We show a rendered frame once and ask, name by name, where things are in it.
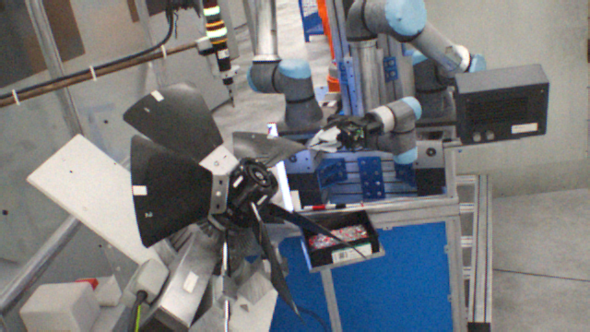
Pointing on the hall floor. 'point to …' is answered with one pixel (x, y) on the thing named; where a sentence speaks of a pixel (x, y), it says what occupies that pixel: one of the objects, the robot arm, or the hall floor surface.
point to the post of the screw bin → (331, 300)
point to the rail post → (457, 275)
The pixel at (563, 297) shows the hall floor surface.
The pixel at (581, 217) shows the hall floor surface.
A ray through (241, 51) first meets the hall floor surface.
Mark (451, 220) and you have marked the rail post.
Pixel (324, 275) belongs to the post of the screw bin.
